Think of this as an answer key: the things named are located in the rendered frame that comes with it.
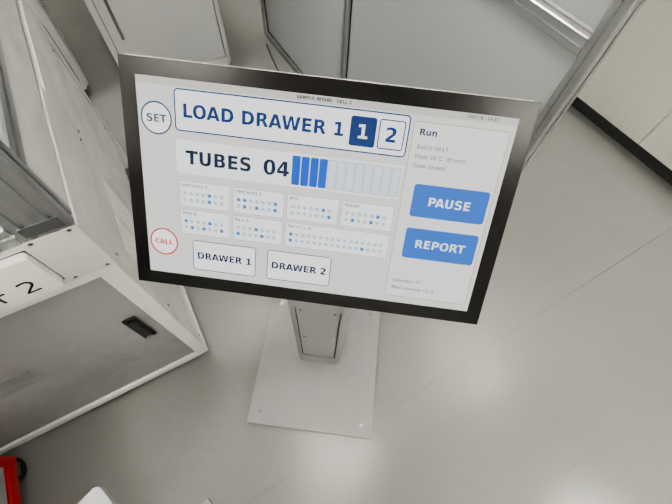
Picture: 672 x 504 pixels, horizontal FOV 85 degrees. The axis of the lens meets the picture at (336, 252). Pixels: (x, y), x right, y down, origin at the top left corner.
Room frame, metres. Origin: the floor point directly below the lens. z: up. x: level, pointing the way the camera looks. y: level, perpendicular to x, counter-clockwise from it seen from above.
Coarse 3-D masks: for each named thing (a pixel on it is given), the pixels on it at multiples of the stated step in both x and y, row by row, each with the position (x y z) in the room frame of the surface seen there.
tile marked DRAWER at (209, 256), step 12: (192, 240) 0.25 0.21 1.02; (192, 252) 0.24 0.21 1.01; (204, 252) 0.24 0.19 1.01; (216, 252) 0.24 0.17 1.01; (228, 252) 0.24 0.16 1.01; (240, 252) 0.24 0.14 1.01; (252, 252) 0.25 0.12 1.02; (204, 264) 0.23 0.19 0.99; (216, 264) 0.23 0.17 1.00; (228, 264) 0.23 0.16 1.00; (240, 264) 0.23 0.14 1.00; (252, 264) 0.23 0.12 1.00; (252, 276) 0.22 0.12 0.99
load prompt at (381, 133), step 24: (192, 96) 0.38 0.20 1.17; (216, 96) 0.38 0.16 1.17; (240, 96) 0.38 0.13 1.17; (192, 120) 0.36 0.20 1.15; (216, 120) 0.36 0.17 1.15; (240, 120) 0.36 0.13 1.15; (264, 120) 0.36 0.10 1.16; (288, 120) 0.36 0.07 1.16; (312, 120) 0.36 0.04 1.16; (336, 120) 0.36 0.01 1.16; (360, 120) 0.36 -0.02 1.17; (384, 120) 0.36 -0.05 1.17; (408, 120) 0.36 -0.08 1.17; (312, 144) 0.34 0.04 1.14; (336, 144) 0.34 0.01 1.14; (360, 144) 0.35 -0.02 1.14; (384, 144) 0.35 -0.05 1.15
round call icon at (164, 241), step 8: (152, 232) 0.26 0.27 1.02; (160, 232) 0.26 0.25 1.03; (168, 232) 0.26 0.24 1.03; (176, 232) 0.26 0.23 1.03; (152, 240) 0.25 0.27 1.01; (160, 240) 0.25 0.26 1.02; (168, 240) 0.25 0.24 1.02; (176, 240) 0.25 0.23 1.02; (152, 248) 0.24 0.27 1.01; (160, 248) 0.25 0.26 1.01; (168, 248) 0.25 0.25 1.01; (176, 248) 0.25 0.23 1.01; (176, 256) 0.24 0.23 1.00
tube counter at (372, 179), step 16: (272, 160) 0.33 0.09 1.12; (288, 160) 0.33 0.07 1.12; (304, 160) 0.33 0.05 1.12; (320, 160) 0.33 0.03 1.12; (336, 160) 0.33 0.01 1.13; (352, 160) 0.33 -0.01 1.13; (272, 176) 0.32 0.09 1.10; (288, 176) 0.32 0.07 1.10; (304, 176) 0.32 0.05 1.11; (320, 176) 0.32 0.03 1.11; (336, 176) 0.32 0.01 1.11; (352, 176) 0.32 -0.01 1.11; (368, 176) 0.32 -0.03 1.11; (384, 176) 0.32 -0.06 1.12; (400, 176) 0.32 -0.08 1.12; (352, 192) 0.31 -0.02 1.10; (368, 192) 0.31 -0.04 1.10; (384, 192) 0.31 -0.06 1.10
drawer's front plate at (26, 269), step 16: (16, 256) 0.25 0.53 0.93; (0, 272) 0.22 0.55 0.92; (16, 272) 0.23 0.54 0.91; (32, 272) 0.24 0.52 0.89; (48, 272) 0.25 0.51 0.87; (0, 288) 0.21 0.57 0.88; (16, 288) 0.22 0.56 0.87; (32, 288) 0.22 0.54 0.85; (48, 288) 0.23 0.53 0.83; (0, 304) 0.19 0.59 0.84; (16, 304) 0.20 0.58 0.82
